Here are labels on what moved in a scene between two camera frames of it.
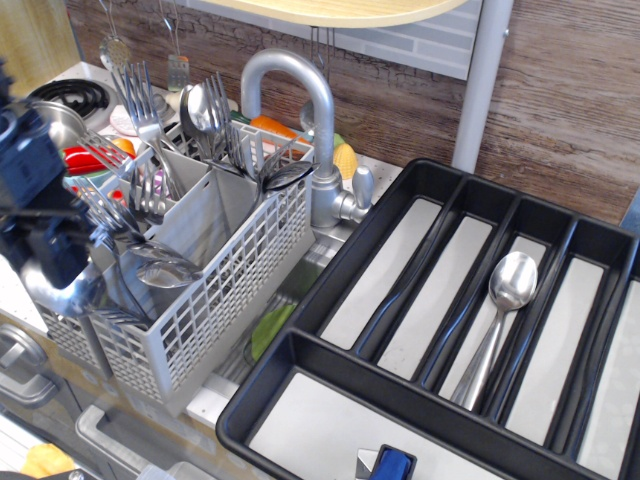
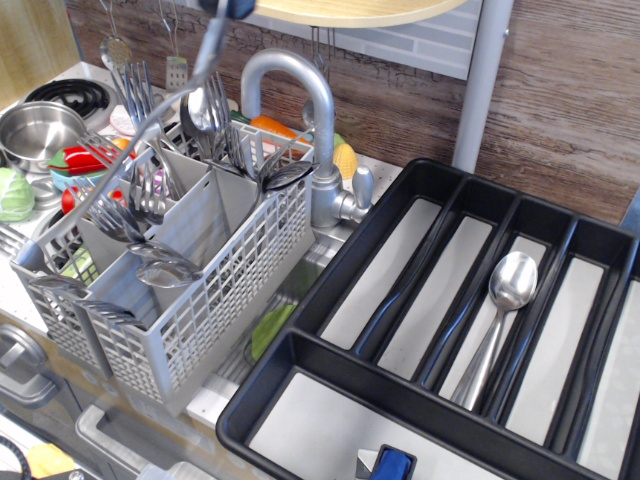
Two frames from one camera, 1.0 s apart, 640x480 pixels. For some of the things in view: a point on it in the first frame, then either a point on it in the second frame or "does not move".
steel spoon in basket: (200, 113) does not move
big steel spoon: (83, 297) → (31, 255)
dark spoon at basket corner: (290, 173) does not move
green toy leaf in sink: (267, 329) does not move
